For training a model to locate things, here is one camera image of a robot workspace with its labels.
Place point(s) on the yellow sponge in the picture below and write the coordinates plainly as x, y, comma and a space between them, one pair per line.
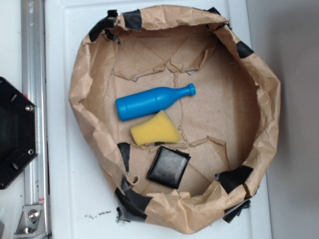
159, 128

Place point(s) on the blue plastic bottle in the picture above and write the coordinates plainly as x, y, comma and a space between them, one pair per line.
151, 101

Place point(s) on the black leather wallet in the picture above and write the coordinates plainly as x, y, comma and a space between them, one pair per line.
168, 167

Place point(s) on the brown paper bag tray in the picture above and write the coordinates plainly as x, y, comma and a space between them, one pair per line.
229, 128

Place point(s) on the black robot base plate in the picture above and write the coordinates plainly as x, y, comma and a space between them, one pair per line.
18, 143

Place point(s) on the aluminium extrusion rail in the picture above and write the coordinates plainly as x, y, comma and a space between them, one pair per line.
36, 174

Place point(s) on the metal corner bracket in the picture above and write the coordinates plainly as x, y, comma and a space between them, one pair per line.
31, 223

